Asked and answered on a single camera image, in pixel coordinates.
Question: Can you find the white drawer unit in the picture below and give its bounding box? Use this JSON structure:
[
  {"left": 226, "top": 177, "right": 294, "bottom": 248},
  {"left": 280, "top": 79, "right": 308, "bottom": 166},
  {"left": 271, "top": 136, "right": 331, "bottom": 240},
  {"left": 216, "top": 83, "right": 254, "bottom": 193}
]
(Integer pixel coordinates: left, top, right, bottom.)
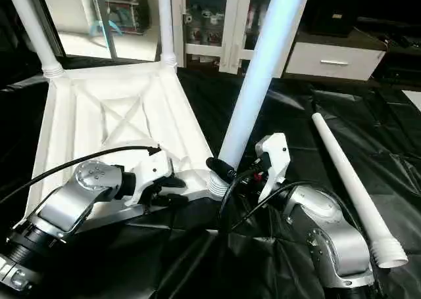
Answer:
[{"left": 284, "top": 41, "right": 387, "bottom": 81}]

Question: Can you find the white glass-door cabinet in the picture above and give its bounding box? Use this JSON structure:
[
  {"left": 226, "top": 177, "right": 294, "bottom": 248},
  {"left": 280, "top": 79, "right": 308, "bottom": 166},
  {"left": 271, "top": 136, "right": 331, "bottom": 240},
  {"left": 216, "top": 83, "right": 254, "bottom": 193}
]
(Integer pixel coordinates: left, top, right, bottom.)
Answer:
[{"left": 170, "top": 0, "right": 311, "bottom": 75}]

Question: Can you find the dark storage box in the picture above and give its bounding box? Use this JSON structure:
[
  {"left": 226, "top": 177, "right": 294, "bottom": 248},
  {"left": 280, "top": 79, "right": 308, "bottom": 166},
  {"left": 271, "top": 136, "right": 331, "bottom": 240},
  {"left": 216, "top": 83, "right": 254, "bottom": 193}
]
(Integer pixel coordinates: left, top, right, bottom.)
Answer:
[{"left": 109, "top": 0, "right": 149, "bottom": 35}]

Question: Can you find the black mat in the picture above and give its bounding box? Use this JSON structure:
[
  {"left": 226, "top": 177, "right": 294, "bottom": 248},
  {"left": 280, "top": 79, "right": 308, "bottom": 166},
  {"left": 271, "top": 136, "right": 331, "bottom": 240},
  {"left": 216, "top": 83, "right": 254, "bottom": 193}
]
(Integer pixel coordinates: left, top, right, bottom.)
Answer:
[{"left": 0, "top": 56, "right": 421, "bottom": 299}]

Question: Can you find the white flat panel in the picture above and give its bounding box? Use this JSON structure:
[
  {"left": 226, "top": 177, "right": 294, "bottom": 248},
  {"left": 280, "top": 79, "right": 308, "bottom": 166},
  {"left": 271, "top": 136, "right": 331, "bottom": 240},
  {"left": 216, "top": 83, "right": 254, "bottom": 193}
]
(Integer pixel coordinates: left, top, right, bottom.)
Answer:
[{"left": 401, "top": 89, "right": 421, "bottom": 113}]

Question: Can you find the white plastic table leg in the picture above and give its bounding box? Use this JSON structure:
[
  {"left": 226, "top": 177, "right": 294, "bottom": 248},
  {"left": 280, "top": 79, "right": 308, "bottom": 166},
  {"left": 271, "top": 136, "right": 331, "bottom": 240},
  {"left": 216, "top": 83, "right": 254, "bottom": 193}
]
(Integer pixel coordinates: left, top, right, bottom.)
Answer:
[
  {"left": 5, "top": 0, "right": 65, "bottom": 78},
  {"left": 157, "top": 0, "right": 178, "bottom": 68},
  {"left": 311, "top": 112, "right": 410, "bottom": 269},
  {"left": 207, "top": 0, "right": 309, "bottom": 196}
]

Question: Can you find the black box yellow label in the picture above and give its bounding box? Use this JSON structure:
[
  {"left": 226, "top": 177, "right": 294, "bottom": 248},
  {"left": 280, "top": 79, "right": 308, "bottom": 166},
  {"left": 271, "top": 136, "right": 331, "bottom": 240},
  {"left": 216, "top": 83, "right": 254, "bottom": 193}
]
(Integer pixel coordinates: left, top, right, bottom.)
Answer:
[{"left": 304, "top": 0, "right": 362, "bottom": 38}]

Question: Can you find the white plastic table top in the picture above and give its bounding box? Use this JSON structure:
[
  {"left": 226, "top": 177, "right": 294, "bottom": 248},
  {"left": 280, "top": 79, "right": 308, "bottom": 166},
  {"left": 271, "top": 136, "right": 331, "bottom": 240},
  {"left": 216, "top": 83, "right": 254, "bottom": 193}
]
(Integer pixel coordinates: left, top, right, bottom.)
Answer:
[{"left": 13, "top": 61, "right": 231, "bottom": 237}]

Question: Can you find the light blue metal frame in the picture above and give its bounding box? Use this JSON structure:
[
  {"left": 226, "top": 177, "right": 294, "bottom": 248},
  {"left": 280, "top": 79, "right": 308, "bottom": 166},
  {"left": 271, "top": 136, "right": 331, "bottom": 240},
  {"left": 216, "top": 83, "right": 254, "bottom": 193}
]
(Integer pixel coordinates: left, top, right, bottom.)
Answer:
[{"left": 89, "top": 0, "right": 123, "bottom": 58}]

